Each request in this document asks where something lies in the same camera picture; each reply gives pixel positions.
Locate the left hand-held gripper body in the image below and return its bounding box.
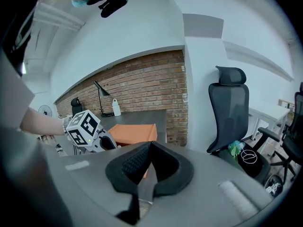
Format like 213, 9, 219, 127
65, 110, 106, 154

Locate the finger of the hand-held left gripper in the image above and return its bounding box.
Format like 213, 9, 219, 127
98, 129, 118, 151

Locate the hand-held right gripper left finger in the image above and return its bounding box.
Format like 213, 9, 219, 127
47, 141, 157, 227

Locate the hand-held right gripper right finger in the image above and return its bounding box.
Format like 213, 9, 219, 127
139, 141, 275, 227

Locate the orange cardboard box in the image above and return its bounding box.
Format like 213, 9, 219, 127
107, 123, 159, 179

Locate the person's left forearm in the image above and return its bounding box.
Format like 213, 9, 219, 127
20, 107, 68, 137

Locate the white bottle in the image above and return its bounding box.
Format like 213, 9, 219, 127
111, 98, 122, 117

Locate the black desk lamp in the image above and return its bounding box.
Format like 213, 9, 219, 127
93, 80, 115, 118

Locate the green and blue artificial flower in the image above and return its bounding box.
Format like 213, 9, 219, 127
227, 140, 246, 161

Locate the black mesh office chair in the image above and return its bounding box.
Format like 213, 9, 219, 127
257, 81, 303, 182
206, 65, 272, 182

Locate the black bag with white print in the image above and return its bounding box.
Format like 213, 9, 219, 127
264, 175, 284, 195

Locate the white desk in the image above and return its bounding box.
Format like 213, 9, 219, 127
248, 102, 291, 141

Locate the black shirt with white patch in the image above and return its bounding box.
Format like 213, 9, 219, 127
0, 0, 38, 78

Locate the blue face mask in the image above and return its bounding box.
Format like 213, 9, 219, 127
71, 0, 91, 8

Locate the coiled white cable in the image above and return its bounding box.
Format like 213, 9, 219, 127
241, 149, 258, 165

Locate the black head camera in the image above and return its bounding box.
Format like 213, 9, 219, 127
98, 0, 130, 18

